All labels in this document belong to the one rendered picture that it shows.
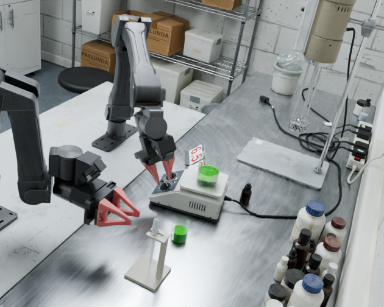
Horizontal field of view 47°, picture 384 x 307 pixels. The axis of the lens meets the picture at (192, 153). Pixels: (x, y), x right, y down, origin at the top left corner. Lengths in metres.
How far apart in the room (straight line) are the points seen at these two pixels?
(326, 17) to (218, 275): 0.78
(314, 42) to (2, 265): 1.03
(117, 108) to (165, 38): 2.05
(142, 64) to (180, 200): 0.38
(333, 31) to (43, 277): 1.01
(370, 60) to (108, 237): 2.73
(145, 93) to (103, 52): 2.69
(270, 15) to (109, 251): 2.75
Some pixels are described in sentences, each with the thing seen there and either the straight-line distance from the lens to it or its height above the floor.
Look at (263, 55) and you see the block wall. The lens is 3.65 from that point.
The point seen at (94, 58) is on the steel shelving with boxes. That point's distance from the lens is 3.89.
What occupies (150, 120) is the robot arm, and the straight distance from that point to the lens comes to 1.07.
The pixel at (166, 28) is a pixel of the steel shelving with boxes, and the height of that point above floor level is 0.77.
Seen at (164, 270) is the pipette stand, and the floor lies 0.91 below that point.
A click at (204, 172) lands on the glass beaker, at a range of 1.18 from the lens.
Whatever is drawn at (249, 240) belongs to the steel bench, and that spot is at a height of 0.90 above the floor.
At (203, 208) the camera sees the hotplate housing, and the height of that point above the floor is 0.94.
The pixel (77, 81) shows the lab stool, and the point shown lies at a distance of 2.65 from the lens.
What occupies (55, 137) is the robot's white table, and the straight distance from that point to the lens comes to 1.55.
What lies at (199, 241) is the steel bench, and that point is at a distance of 1.17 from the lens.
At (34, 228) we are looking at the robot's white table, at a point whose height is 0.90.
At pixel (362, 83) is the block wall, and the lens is 3.58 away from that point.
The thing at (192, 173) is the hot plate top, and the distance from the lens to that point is 1.26.
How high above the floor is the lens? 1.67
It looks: 30 degrees down
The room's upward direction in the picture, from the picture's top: 10 degrees clockwise
